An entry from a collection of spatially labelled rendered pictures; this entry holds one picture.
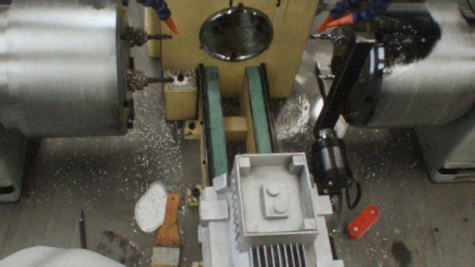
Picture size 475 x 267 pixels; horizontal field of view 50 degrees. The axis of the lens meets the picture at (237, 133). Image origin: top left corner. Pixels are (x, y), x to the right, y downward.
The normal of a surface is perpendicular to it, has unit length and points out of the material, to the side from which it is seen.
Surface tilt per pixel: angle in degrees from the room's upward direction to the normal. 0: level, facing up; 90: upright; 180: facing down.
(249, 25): 90
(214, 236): 0
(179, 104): 90
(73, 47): 28
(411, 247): 0
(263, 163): 90
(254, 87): 0
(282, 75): 90
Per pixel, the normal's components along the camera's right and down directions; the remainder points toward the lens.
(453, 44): 0.14, -0.15
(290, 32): 0.10, 0.84
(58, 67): 0.14, 0.11
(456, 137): -0.99, 0.03
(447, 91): 0.14, 0.54
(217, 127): 0.11, -0.54
